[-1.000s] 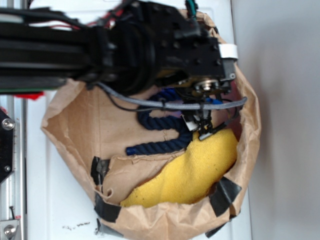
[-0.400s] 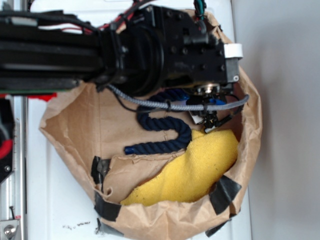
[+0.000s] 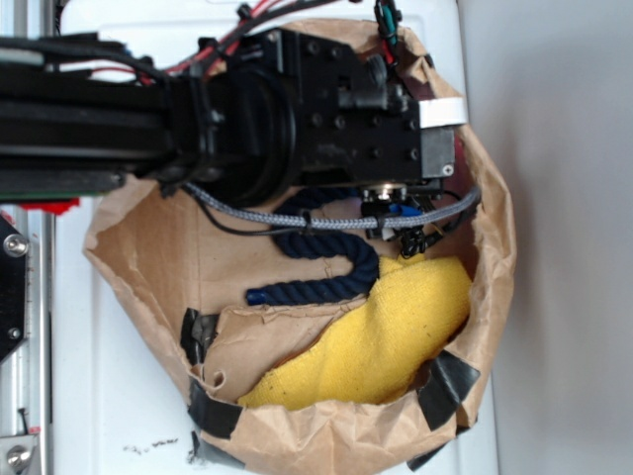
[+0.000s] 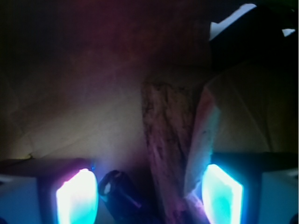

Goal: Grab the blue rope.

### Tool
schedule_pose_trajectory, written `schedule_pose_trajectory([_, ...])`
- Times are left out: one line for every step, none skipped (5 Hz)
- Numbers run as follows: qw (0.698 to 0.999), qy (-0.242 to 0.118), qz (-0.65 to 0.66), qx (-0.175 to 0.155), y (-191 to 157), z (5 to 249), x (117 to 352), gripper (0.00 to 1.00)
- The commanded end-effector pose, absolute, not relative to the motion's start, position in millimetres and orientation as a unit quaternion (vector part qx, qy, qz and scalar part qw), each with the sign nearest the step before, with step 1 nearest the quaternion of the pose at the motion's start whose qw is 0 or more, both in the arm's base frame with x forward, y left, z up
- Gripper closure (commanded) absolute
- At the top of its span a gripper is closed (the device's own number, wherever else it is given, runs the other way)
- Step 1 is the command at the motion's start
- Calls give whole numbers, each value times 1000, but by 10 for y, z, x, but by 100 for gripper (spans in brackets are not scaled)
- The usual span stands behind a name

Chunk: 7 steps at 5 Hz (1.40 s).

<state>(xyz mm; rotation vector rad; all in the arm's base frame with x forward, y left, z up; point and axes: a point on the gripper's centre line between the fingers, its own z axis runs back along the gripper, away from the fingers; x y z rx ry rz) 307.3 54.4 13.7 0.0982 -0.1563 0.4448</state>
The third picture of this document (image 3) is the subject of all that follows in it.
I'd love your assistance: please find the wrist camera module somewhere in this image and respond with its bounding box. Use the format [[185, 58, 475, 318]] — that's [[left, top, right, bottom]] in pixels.
[[361, 185, 448, 258]]

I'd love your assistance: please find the dark blue twisted rope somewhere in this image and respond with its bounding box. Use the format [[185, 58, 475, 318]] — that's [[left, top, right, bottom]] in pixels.
[[245, 187, 381, 308]]

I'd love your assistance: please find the brown paper bag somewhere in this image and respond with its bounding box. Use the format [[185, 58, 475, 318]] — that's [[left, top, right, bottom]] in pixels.
[[84, 126, 516, 474]]

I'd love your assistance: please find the red and black wire bundle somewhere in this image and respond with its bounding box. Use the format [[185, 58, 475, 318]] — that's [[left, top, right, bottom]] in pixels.
[[53, 0, 402, 85]]

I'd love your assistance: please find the aluminum rail frame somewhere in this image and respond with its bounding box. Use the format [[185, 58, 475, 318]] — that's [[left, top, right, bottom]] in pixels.
[[1, 205, 53, 474]]

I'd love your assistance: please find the yellow microfiber cloth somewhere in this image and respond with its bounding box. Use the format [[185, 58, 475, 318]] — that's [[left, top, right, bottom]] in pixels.
[[238, 254, 472, 411]]

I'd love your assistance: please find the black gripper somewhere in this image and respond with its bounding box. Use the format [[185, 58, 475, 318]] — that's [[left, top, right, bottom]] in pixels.
[[280, 30, 465, 196]]

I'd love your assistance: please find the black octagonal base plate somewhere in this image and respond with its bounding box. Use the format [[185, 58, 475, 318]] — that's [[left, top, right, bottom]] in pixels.
[[0, 212, 30, 362]]

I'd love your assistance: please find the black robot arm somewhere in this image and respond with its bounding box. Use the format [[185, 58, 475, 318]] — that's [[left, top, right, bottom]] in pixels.
[[1, 28, 467, 208]]

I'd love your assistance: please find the gray braided cable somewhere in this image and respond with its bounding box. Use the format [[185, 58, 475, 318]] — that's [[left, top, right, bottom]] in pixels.
[[182, 182, 482, 232]]

